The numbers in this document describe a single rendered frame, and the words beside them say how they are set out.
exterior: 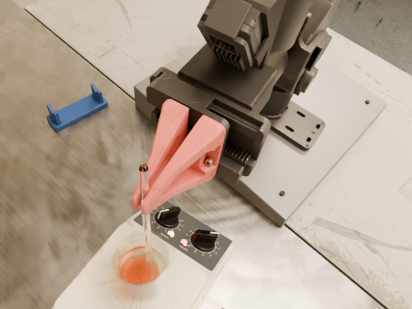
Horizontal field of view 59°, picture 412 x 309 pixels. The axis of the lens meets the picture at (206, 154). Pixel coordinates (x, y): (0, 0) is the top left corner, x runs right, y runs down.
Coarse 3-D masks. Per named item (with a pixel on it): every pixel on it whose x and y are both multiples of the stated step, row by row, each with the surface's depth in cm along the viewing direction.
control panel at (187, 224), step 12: (168, 204) 51; (180, 216) 49; (192, 216) 50; (156, 228) 46; (168, 228) 46; (180, 228) 47; (192, 228) 48; (204, 228) 49; (168, 240) 44; (180, 240) 45; (216, 240) 48; (228, 240) 49; (192, 252) 44; (204, 252) 45; (216, 252) 46; (204, 264) 43; (216, 264) 44
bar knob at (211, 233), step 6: (198, 234) 45; (204, 234) 45; (210, 234) 46; (216, 234) 46; (192, 240) 46; (198, 240) 46; (204, 240) 46; (210, 240) 46; (198, 246) 45; (204, 246) 45; (210, 246) 46
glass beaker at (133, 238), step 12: (120, 240) 34; (132, 240) 36; (156, 240) 36; (120, 252) 36; (168, 252) 35; (168, 264) 34; (120, 276) 33; (132, 288) 34; (144, 288) 34; (156, 288) 36; (144, 300) 37
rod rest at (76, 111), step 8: (96, 88) 62; (88, 96) 64; (96, 96) 63; (48, 104) 58; (72, 104) 62; (80, 104) 62; (88, 104) 63; (96, 104) 63; (104, 104) 63; (56, 112) 58; (64, 112) 61; (72, 112) 61; (80, 112) 61; (88, 112) 62; (48, 120) 60; (56, 120) 59; (64, 120) 60; (72, 120) 60; (56, 128) 59
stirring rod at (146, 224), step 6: (144, 168) 22; (144, 174) 23; (144, 180) 23; (144, 186) 24; (144, 192) 24; (144, 198) 25; (144, 216) 28; (144, 222) 28; (144, 228) 29; (150, 228) 30; (144, 234) 31; (150, 234) 31; (144, 240) 32; (150, 240) 32; (150, 246) 33; (150, 252) 34; (150, 258) 35; (150, 264) 37
